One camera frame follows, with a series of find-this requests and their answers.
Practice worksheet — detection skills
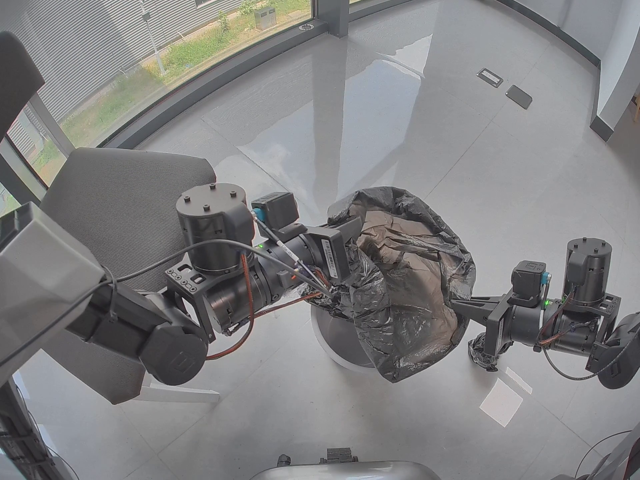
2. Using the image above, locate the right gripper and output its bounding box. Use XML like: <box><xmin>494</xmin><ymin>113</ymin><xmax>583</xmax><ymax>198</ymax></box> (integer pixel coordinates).
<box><xmin>449</xmin><ymin>290</ymin><xmax>598</xmax><ymax>358</ymax></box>

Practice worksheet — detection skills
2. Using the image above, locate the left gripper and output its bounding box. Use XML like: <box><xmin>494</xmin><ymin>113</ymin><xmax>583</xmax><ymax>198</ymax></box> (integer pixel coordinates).
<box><xmin>207</xmin><ymin>215</ymin><xmax>363</xmax><ymax>336</ymax></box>

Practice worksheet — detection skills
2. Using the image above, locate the black plastic bag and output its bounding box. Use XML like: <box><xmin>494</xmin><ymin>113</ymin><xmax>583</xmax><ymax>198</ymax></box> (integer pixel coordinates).
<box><xmin>327</xmin><ymin>186</ymin><xmax>477</xmax><ymax>384</ymax></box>

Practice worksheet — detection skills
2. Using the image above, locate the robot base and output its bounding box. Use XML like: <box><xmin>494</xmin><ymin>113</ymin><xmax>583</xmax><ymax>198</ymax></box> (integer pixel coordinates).
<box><xmin>250</xmin><ymin>447</ymin><xmax>441</xmax><ymax>480</ymax></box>

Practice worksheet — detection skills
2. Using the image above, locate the crumpled black plastic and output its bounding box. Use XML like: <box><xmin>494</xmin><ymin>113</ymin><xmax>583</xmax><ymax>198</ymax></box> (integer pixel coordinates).
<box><xmin>467</xmin><ymin>332</ymin><xmax>501</xmax><ymax>373</ymax></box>

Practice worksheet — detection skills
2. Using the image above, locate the white trash bin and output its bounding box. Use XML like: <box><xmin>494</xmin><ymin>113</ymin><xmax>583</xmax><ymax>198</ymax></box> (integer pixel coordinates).
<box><xmin>310</xmin><ymin>304</ymin><xmax>386</xmax><ymax>370</ymax></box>

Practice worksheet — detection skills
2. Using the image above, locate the grey chair with white legs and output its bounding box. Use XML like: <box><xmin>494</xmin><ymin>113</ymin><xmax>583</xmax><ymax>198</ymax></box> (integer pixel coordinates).
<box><xmin>0</xmin><ymin>30</ymin><xmax>221</xmax><ymax>406</ymax></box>

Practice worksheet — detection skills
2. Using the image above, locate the window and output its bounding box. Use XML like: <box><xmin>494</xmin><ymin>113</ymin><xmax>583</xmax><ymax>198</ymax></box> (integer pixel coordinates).
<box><xmin>0</xmin><ymin>0</ymin><xmax>471</xmax><ymax>219</ymax></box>

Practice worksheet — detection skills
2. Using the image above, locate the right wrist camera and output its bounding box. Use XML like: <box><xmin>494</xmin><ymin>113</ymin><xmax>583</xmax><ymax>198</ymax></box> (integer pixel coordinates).
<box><xmin>511</xmin><ymin>260</ymin><xmax>551</xmax><ymax>306</ymax></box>

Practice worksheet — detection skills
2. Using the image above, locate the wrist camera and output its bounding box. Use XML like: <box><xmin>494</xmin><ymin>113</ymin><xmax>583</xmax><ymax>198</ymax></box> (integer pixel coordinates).
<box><xmin>250</xmin><ymin>192</ymin><xmax>307</xmax><ymax>244</ymax></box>
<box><xmin>511</xmin><ymin>260</ymin><xmax>551</xmax><ymax>306</ymax></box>

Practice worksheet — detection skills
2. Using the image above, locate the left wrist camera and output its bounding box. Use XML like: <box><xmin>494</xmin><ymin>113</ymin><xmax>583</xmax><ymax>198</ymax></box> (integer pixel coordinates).
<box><xmin>250</xmin><ymin>192</ymin><xmax>307</xmax><ymax>244</ymax></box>

